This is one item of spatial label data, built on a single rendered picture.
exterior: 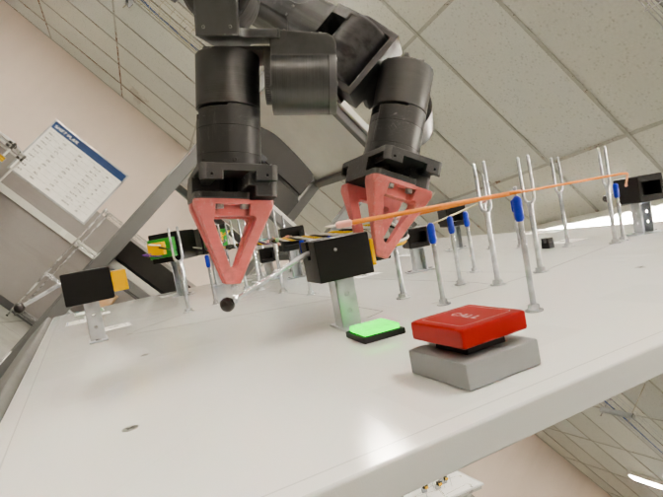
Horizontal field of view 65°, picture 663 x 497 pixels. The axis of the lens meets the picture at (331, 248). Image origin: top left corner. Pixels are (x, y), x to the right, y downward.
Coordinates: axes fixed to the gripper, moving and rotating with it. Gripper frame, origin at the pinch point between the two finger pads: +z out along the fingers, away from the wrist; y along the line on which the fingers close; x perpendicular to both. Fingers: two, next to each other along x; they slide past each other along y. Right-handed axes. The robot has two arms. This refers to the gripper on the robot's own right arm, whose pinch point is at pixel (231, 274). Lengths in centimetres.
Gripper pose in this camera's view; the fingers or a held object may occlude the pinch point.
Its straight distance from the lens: 47.5
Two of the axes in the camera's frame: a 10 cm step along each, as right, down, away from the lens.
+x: -9.4, 0.2, -3.5
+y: -3.5, 0.2, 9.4
